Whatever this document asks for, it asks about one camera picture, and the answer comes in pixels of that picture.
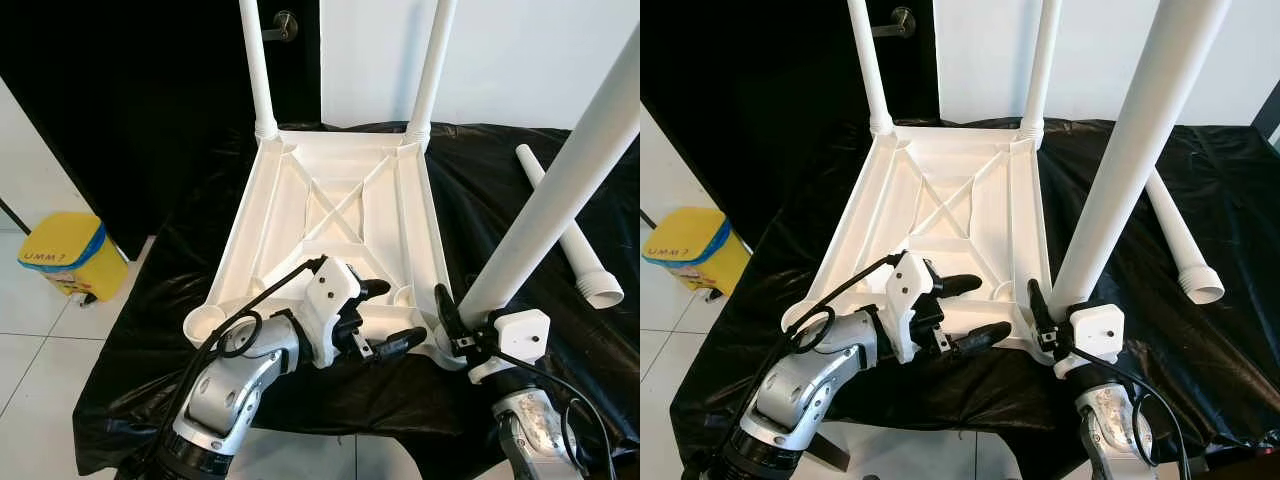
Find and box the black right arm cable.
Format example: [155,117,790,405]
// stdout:
[470,340,621,480]
[1055,340,1191,480]

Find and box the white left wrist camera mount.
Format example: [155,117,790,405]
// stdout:
[305,257,361,369]
[885,250,936,364]

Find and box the white plastic table leg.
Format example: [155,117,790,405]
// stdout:
[847,0,896,137]
[1018,0,1063,149]
[238,0,281,141]
[1050,0,1233,311]
[458,25,641,321]
[1145,170,1226,306]
[403,0,459,149]
[515,143,625,309]

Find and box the black plastic cover sheet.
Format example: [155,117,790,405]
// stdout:
[72,120,641,479]
[670,115,1280,476]

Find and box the yellow bin with blue band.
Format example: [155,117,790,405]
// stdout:
[642,207,751,299]
[17,210,129,303]

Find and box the black vertical wall post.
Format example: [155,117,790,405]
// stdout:
[1255,80,1280,131]

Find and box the white plastic table top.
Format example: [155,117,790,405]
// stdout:
[780,122,1066,353]
[183,125,469,369]

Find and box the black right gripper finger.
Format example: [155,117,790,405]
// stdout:
[1027,278,1059,341]
[433,283,469,346]

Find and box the black door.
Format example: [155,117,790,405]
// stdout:
[0,0,323,261]
[640,0,941,251]

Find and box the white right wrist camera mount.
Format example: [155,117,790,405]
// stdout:
[1052,303,1126,379]
[467,308,552,386]

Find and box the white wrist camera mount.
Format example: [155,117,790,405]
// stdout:
[467,308,552,386]
[1052,303,1126,379]
[885,250,936,364]
[305,257,361,369]

